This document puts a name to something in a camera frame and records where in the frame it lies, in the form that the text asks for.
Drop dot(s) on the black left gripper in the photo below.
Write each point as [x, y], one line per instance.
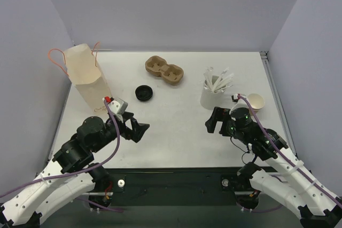
[128, 127]

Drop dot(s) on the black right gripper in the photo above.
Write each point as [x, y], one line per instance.
[223, 124]

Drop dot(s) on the brown pulp cup carrier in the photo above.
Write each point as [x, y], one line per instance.
[157, 66]

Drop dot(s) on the beige paper takeout bag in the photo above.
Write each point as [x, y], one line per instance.
[84, 72]

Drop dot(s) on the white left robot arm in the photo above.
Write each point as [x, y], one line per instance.
[71, 172]

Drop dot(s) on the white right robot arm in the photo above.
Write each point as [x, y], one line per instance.
[301, 193]

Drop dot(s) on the brown paper coffee cup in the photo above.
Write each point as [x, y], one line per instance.
[256, 101]

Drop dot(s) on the white cylindrical straw holder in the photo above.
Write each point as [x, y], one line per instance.
[210, 99]

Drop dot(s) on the black plastic cup lid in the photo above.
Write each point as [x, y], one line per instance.
[143, 93]

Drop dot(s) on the white wrapped straw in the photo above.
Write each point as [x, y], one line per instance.
[221, 83]
[225, 87]
[224, 74]
[208, 74]

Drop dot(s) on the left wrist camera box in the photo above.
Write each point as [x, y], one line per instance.
[116, 105]

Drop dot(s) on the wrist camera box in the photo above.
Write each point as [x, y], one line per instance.
[116, 105]
[239, 103]

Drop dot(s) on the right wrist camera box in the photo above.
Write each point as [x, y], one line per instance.
[239, 103]

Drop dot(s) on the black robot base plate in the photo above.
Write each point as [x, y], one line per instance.
[175, 187]

